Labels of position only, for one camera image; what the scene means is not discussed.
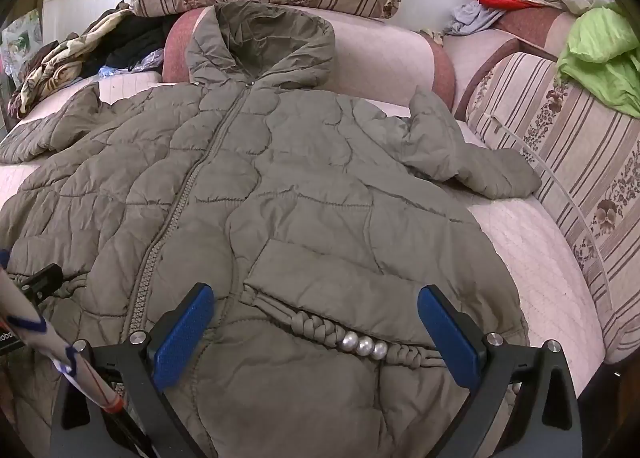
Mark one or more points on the green cloth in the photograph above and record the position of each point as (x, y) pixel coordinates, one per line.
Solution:
(600, 53)

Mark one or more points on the pink bolster cushion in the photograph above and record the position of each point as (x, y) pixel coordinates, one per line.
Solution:
(480, 63)
(380, 63)

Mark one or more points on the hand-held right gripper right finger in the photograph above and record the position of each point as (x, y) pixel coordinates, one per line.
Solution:
(450, 338)

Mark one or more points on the black clothes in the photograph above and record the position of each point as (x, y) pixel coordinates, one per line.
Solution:
(135, 43)

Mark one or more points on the pink quilted bed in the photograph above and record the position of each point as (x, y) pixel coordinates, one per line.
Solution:
(530, 263)

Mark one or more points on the grey cloth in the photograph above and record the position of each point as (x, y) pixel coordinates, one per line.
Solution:
(470, 15)

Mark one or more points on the small cream floral cloth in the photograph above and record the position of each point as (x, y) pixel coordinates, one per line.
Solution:
(432, 36)

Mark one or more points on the long striped floral cushion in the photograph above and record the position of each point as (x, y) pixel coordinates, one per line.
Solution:
(575, 163)

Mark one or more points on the blue plastic bag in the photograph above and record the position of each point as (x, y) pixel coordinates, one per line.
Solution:
(150, 60)

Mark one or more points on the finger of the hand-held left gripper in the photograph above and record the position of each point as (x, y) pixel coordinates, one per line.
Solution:
(42, 280)

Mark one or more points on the green floral printed bag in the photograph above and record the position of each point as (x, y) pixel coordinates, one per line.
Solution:
(20, 38)

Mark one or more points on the brown floral blanket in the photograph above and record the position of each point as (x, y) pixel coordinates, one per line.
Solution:
(55, 63)

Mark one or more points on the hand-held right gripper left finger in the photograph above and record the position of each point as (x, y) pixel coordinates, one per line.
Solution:
(182, 333)

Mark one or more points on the olive quilted hooded jacket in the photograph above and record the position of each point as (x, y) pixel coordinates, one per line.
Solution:
(300, 188)

